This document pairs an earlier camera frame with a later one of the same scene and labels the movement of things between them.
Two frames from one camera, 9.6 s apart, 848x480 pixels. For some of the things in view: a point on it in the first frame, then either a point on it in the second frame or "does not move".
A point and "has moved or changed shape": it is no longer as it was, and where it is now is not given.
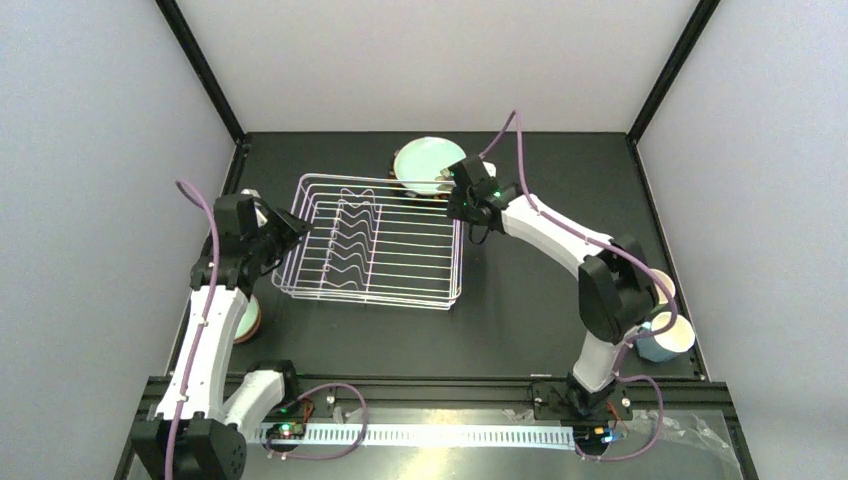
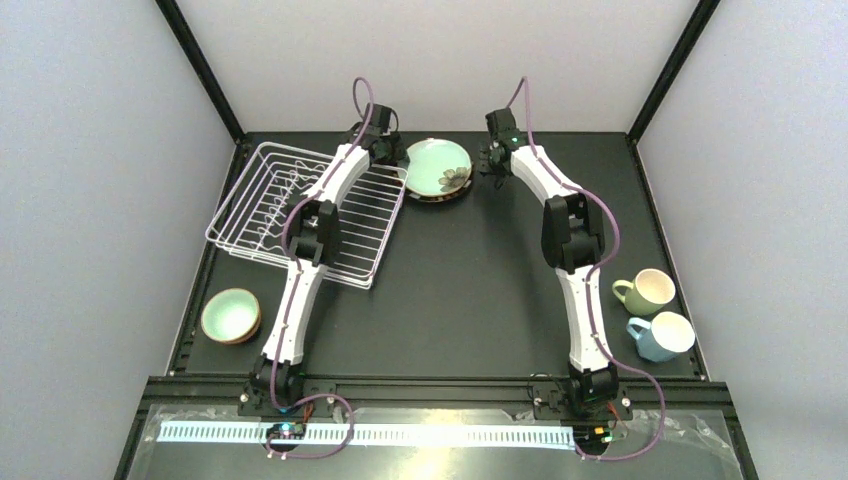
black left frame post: x=196 y=56 does not move
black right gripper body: x=460 y=177 to x=493 y=162
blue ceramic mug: x=666 y=346 does not move
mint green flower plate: x=423 y=159 does not move
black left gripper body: x=279 y=225 to x=389 y=151
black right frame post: x=700 y=17 does not move
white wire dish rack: x=374 y=242 has moved or changed shape
